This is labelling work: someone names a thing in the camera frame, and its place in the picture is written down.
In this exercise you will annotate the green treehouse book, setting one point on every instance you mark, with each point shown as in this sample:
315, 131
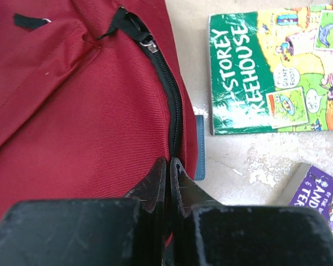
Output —
271, 70

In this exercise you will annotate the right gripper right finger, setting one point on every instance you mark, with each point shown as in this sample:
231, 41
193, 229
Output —
206, 232

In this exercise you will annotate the purple treehouse book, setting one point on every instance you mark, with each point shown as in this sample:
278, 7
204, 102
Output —
310, 187

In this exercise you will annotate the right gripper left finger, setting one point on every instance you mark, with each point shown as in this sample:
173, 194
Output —
96, 231

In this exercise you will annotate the red backpack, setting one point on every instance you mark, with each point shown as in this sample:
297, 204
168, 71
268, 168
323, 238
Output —
91, 95

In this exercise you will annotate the blue card wallet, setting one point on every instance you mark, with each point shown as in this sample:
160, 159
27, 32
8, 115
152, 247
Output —
200, 168

